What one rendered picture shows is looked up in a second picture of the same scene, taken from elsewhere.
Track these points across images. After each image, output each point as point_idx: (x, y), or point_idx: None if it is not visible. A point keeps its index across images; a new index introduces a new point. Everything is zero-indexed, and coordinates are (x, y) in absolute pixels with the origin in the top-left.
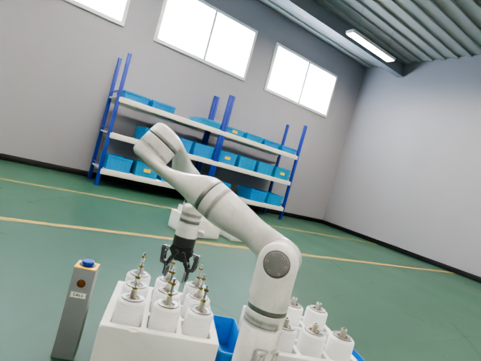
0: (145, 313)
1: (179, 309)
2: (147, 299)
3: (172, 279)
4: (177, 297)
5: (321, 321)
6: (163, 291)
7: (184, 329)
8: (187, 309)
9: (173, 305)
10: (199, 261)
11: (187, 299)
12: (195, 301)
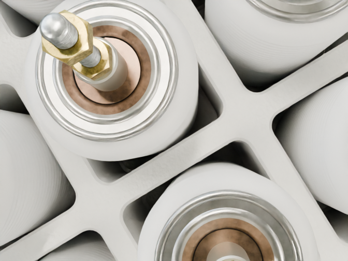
0: (99, 213)
1: (311, 250)
2: (9, 70)
3: (96, 51)
4: (195, 83)
5: None
6: (97, 119)
7: (337, 209)
8: (345, 192)
9: (267, 258)
10: None
11: (257, 38)
12: (315, 35)
